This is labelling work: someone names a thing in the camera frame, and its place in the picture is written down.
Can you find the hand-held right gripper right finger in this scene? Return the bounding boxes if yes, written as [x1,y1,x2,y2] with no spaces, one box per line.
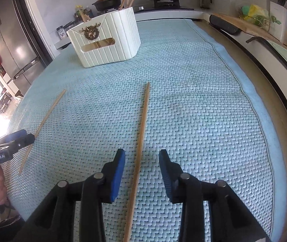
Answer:
[159,149,272,242]

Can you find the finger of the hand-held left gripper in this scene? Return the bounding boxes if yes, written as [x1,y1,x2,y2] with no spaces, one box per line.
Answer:
[0,129,27,148]
[0,134,35,155]

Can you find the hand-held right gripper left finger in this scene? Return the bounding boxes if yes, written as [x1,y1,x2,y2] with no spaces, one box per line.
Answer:
[16,149,126,242]

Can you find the white ribbed utensil holder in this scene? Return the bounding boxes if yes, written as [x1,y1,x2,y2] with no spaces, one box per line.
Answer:
[66,6,141,68]

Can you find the light blue woven mat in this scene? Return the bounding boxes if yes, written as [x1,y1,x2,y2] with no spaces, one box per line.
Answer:
[1,19,281,242]

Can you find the stainless steel refrigerator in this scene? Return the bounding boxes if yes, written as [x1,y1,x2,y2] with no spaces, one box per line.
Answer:
[0,0,46,99]

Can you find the black lid spice jar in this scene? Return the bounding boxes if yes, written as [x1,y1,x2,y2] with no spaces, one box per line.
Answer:
[56,25,67,40]

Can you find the black clay pot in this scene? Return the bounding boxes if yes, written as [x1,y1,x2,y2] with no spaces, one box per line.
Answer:
[92,0,124,12]

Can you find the wooden cutting board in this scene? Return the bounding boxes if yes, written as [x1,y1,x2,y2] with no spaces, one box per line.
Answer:
[212,13,285,44]

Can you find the black gas stove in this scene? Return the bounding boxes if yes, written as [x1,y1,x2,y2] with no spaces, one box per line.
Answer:
[135,0,195,12]

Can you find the dark glass pitcher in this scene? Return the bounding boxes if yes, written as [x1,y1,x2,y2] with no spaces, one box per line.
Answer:
[199,0,213,10]

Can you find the yellow green plastic bag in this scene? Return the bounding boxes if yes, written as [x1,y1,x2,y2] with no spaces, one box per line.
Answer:
[239,4,270,27]

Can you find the white box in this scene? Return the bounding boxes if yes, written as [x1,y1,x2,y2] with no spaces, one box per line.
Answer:
[269,1,287,44]

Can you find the thick black handle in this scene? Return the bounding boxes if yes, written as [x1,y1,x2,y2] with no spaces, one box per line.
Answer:
[208,14,242,36]

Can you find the thin black handle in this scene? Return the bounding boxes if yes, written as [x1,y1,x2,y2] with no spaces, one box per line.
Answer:
[245,36,268,43]

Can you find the metal wire rack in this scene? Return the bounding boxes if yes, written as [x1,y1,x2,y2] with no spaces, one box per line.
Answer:
[254,18,273,33]

